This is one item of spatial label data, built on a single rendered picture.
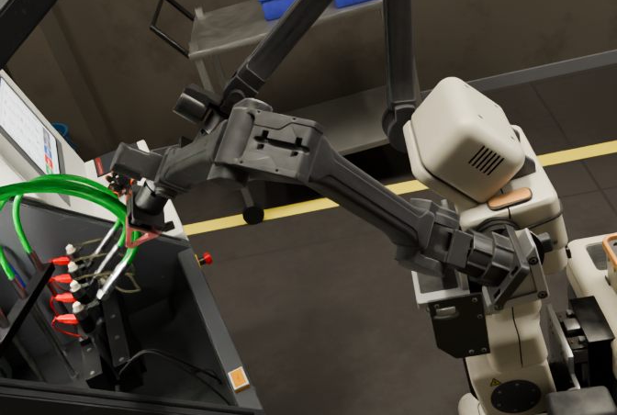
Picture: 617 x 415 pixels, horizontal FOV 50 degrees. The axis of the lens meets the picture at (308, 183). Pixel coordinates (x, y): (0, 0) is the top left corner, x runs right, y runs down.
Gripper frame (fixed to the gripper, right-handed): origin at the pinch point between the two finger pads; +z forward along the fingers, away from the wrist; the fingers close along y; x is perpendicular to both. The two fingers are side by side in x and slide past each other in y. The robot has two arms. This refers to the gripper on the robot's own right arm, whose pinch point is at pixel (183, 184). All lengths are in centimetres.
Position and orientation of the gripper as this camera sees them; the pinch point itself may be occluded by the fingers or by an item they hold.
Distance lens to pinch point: 148.6
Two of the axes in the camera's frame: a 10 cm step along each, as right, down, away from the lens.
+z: -5.3, 7.6, 3.8
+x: 1.3, 5.1, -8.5
